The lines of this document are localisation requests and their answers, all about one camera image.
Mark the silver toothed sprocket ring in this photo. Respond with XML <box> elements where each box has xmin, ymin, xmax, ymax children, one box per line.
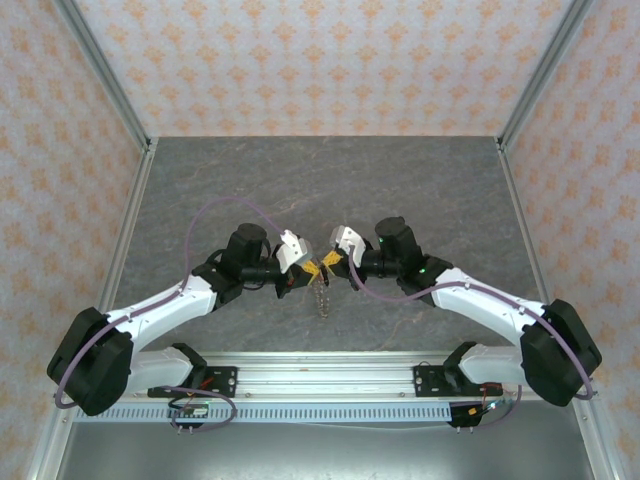
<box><xmin>311</xmin><ymin>267</ymin><xmax>334</xmax><ymax>320</ymax></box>

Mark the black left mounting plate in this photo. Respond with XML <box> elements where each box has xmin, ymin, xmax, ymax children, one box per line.
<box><xmin>147</xmin><ymin>365</ymin><xmax>239</xmax><ymax>399</ymax></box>

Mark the black mounting plate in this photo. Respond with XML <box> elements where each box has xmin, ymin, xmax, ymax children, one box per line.
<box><xmin>413</xmin><ymin>364</ymin><xmax>502</xmax><ymax>399</ymax></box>
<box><xmin>147</xmin><ymin>365</ymin><xmax>239</xmax><ymax>399</ymax></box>

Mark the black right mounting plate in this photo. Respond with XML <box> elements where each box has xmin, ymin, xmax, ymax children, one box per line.
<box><xmin>413</xmin><ymin>364</ymin><xmax>502</xmax><ymax>399</ymax></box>

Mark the small circuit board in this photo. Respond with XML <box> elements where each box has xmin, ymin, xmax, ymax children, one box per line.
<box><xmin>167</xmin><ymin>402</ymin><xmax>209</xmax><ymax>419</ymax></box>
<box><xmin>467</xmin><ymin>398</ymin><xmax>507</xmax><ymax>419</ymax></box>

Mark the grey metal shelf panel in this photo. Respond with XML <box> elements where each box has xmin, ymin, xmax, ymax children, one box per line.
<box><xmin>55</xmin><ymin>421</ymin><xmax>599</xmax><ymax>480</ymax></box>

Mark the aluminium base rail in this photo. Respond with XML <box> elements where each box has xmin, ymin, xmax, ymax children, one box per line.
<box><xmin>114</xmin><ymin>349</ymin><xmax>526</xmax><ymax>402</ymax></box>

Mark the aluminium frame side rail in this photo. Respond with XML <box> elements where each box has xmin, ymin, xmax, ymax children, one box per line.
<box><xmin>25</xmin><ymin>143</ymin><xmax>160</xmax><ymax>480</ymax></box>
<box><xmin>495</xmin><ymin>139</ymin><xmax>617</xmax><ymax>480</ymax></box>

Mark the slotted grey cable duct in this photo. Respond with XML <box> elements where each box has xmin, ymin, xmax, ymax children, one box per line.
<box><xmin>102</xmin><ymin>403</ymin><xmax>454</xmax><ymax>422</ymax></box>

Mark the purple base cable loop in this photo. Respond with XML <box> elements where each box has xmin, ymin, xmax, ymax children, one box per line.
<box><xmin>469</xmin><ymin>384</ymin><xmax>525</xmax><ymax>432</ymax></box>
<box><xmin>158</xmin><ymin>385</ymin><xmax>237</xmax><ymax>434</ymax></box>

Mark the aluminium frame post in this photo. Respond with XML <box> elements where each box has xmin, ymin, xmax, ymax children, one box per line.
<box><xmin>51</xmin><ymin>0</ymin><xmax>153</xmax><ymax>152</ymax></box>
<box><xmin>497</xmin><ymin>0</ymin><xmax>597</xmax><ymax>152</ymax></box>

